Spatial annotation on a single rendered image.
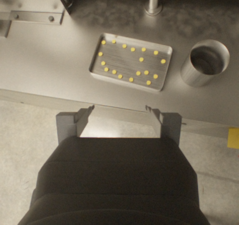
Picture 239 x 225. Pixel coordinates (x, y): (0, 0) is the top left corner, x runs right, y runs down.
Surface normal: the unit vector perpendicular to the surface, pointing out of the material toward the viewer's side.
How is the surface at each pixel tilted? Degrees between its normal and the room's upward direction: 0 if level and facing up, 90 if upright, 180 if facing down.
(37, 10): 90
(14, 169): 0
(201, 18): 0
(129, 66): 0
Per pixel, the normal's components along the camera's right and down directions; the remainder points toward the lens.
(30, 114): -0.13, -0.16
